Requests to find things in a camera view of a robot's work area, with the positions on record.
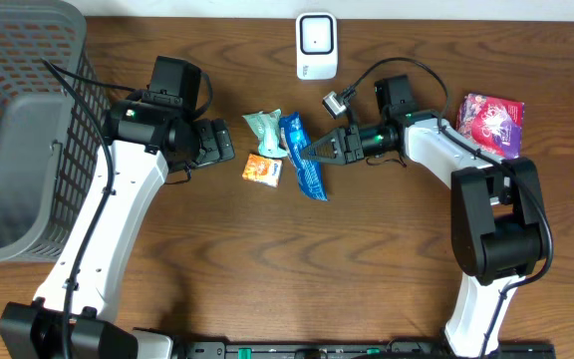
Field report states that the grey plastic mesh basket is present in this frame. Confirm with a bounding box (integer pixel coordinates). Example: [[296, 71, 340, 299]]
[[0, 1, 110, 262]]

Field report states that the purple red snack packet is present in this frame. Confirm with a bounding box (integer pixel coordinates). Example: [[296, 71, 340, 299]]
[[456, 93, 524, 159]]

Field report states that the blue Oreo cookie packet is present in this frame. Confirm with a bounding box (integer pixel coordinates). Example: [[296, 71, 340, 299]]
[[278, 113, 328, 201]]

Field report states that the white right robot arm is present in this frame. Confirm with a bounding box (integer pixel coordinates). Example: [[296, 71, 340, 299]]
[[300, 76, 553, 358]]

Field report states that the mint green snack packet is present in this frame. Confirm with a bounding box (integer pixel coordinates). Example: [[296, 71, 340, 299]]
[[242, 109, 288, 159]]

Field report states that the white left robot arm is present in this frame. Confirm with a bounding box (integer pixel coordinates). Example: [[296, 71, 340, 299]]
[[0, 98, 234, 358]]

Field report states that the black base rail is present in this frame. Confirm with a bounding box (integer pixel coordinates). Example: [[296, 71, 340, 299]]
[[181, 340, 557, 359]]

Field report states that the white barcode scanner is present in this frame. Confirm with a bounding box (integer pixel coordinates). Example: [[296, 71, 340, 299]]
[[295, 12, 339, 81]]

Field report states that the orange snack packet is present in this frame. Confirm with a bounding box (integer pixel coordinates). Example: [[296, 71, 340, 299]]
[[242, 154, 283, 187]]

